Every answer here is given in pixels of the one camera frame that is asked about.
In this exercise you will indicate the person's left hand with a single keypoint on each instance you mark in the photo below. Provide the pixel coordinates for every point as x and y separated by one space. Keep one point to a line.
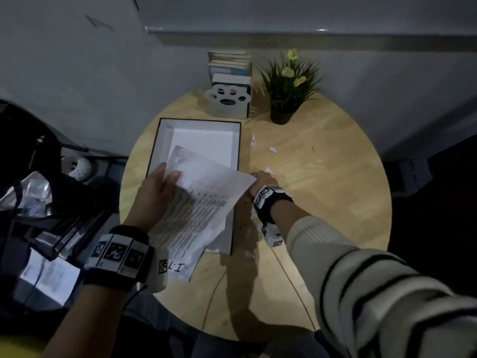
152 197

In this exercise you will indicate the person's right hand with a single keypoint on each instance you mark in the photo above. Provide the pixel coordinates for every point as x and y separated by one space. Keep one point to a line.
262 179

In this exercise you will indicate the pile of white paper scraps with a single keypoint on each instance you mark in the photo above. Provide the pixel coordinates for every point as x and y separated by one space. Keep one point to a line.
274 148

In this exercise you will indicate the stack of white printed papers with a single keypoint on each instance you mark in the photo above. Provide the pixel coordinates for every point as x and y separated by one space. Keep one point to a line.
205 205

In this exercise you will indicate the person's right forearm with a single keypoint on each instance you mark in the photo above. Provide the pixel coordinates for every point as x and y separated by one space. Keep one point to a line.
335 257

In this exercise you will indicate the person's left forearm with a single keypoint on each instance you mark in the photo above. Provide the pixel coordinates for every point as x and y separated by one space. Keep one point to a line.
85 324

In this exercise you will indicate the black right wrist band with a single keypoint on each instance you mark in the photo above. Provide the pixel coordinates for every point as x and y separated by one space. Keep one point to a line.
272 201

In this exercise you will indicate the black wrist band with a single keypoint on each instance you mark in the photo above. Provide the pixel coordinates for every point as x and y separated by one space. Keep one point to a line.
115 257
272 201

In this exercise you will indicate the black box with white lining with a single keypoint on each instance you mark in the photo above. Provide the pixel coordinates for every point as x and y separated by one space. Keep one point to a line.
205 139

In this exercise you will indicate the black left wrist band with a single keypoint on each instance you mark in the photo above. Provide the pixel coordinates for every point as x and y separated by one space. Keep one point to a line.
115 257

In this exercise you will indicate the white paw-cutout book holder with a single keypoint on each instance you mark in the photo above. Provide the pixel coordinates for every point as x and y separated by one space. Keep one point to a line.
231 108

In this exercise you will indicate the black bag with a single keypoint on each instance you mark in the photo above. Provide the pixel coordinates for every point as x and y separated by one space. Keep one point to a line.
74 197

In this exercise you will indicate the potted green plant yellow flowers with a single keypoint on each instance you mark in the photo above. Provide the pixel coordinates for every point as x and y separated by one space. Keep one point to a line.
287 96

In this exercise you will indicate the row of books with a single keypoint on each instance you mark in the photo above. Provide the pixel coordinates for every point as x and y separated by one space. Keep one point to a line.
229 67

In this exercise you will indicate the loose white printed sheet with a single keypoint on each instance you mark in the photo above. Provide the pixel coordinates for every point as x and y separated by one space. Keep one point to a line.
48 275

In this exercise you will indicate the white roller blind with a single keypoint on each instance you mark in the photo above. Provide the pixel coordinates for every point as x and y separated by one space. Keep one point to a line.
298 14

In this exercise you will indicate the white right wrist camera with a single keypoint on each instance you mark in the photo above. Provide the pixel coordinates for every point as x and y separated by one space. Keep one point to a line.
274 236

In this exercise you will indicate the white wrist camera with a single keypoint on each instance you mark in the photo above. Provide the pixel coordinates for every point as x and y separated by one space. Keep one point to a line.
158 272
274 236

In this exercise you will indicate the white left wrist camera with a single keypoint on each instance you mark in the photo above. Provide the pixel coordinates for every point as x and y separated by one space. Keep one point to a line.
158 272

